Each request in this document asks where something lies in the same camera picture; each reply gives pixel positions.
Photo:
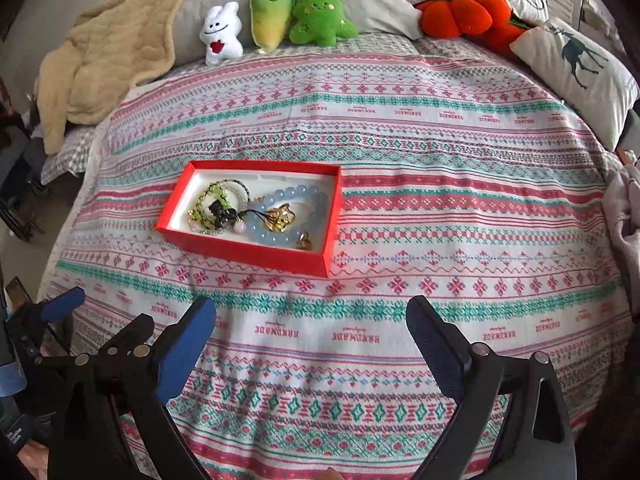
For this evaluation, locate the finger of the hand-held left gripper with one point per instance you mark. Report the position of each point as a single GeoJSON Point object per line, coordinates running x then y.
{"type": "Point", "coordinates": [127, 337]}
{"type": "Point", "coordinates": [62, 305]}

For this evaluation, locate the black hair claw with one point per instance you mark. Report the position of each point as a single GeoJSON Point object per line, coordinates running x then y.
{"type": "Point", "coordinates": [217, 210]}

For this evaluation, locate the white deer print pillow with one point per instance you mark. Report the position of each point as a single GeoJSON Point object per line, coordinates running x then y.
{"type": "Point", "coordinates": [575, 70]}

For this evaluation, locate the green yellow carrot plush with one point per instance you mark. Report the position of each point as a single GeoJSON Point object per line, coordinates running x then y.
{"type": "Point", "coordinates": [267, 15]}

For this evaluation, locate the person's left hand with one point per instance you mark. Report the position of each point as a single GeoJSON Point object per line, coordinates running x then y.
{"type": "Point", "coordinates": [35, 460]}

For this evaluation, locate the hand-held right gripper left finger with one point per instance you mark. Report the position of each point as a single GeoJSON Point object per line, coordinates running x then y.
{"type": "Point", "coordinates": [185, 355]}

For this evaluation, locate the grey pillow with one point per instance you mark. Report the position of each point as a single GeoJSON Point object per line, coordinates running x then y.
{"type": "Point", "coordinates": [370, 0]}

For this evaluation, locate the patterned knit blanket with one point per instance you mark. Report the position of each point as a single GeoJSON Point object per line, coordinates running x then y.
{"type": "Point", "coordinates": [450, 210]}

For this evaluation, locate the dark chair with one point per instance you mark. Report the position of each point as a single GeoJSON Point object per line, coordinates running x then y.
{"type": "Point", "coordinates": [17, 175]}

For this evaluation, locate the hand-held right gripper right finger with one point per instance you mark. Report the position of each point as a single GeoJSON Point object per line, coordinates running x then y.
{"type": "Point", "coordinates": [435, 345]}

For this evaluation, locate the orange pumpkin plush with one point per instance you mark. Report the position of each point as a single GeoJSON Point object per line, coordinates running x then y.
{"type": "Point", "coordinates": [460, 15]}
{"type": "Point", "coordinates": [505, 35]}

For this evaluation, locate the green tree plush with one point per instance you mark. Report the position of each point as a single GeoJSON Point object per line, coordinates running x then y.
{"type": "Point", "coordinates": [320, 15]}

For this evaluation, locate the pale pink cloth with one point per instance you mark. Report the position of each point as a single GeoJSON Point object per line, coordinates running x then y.
{"type": "Point", "coordinates": [622, 210]}

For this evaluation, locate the white rabbit plush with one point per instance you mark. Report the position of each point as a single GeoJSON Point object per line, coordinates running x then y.
{"type": "Point", "coordinates": [220, 35]}

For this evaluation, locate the beige quilted blanket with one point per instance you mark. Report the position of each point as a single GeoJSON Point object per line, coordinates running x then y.
{"type": "Point", "coordinates": [110, 35]}

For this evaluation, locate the red jewelry box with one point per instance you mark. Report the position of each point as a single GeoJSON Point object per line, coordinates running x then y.
{"type": "Point", "coordinates": [250, 255]}

